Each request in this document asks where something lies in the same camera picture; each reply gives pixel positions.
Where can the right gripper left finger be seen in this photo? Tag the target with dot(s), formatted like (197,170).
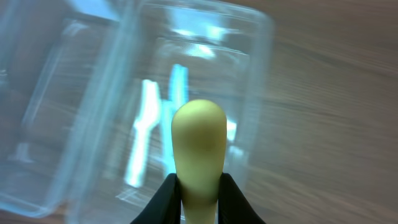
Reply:
(165,206)

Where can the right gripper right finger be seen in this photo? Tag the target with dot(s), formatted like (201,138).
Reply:
(233,208)

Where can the white plastic knife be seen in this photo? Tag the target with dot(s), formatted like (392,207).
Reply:
(231,127)
(146,120)

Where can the cream yellow plastic knife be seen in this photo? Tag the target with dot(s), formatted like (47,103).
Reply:
(199,144)

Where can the right clear plastic container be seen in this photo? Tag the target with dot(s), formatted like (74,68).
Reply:
(226,48)

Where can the clear plastic container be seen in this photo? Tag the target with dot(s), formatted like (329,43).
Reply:
(53,55)
(226,48)

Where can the left clear plastic container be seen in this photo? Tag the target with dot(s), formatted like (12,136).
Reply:
(53,55)

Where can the light blue plastic knife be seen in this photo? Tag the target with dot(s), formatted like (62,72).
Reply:
(177,97)

